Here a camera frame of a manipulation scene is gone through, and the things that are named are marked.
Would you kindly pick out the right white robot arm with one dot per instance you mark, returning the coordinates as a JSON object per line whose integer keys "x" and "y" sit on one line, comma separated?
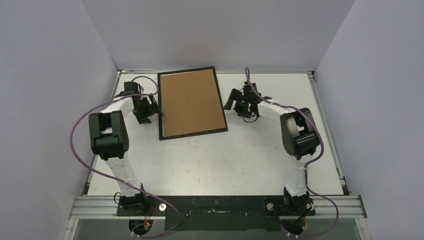
{"x": 299, "y": 140}

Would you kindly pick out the aluminium front rail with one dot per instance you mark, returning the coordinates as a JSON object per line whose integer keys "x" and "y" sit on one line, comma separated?
{"x": 104, "y": 207}

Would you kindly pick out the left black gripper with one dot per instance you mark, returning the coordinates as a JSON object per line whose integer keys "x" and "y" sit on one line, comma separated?
{"x": 152, "y": 109}

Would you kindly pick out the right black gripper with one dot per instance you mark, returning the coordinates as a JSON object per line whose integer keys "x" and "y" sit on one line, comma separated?
{"x": 239, "y": 101}

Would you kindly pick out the brown cardboard backing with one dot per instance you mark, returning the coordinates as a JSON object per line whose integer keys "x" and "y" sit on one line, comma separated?
{"x": 192, "y": 102}

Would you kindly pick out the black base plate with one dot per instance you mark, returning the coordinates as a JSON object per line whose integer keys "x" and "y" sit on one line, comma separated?
{"x": 221, "y": 213}

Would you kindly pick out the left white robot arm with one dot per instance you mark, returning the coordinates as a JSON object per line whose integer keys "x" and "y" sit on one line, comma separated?
{"x": 110, "y": 141}

